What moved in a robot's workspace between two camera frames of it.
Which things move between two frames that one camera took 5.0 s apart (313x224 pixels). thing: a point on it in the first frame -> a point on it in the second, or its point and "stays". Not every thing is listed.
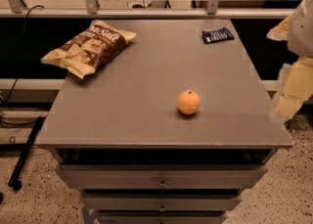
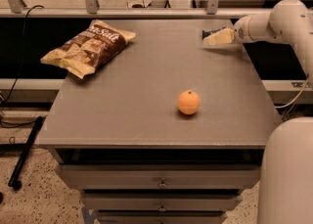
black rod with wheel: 14,181 stays
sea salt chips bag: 99,43 stays
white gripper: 302,32 -> 243,32
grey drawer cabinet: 170,129 stays
